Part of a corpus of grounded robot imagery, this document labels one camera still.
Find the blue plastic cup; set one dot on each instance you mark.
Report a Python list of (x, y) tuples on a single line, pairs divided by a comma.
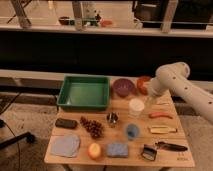
[(132, 131)]

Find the black handled peeler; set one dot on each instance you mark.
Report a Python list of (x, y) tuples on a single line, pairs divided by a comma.
[(171, 147)]

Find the bunch of red grapes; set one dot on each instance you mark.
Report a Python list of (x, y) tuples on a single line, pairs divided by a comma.
[(93, 127)]

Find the orange carrot toy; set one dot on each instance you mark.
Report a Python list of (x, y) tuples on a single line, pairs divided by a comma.
[(160, 114)]

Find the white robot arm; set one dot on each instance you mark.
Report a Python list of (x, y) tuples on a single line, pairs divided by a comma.
[(174, 77)]

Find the small metal cup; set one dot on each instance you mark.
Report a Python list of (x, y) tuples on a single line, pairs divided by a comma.
[(112, 119)]

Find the purple bowl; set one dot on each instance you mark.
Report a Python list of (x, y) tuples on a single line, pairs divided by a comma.
[(123, 87)]

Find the small metal fork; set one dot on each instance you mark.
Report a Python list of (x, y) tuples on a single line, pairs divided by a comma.
[(164, 103)]

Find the yellow banana toy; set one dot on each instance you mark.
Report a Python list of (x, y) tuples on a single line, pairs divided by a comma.
[(161, 129)]

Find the grey blue cloth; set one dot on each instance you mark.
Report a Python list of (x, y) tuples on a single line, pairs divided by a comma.
[(66, 146)]

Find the blue sponge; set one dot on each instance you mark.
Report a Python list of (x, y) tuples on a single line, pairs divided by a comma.
[(117, 150)]

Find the green plastic tray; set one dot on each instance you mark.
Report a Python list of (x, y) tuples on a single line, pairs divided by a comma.
[(84, 93)]

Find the white plastic cup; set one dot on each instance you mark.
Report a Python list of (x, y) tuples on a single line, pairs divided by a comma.
[(136, 106)]

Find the wooden table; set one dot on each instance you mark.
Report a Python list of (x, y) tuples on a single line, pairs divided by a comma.
[(117, 134)]

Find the orange bowl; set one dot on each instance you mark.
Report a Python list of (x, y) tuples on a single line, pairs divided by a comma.
[(142, 84)]

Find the black chair base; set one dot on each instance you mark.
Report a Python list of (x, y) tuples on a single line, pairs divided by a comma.
[(30, 138)]

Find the yellow red apple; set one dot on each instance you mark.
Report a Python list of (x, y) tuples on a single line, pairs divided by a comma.
[(94, 150)]

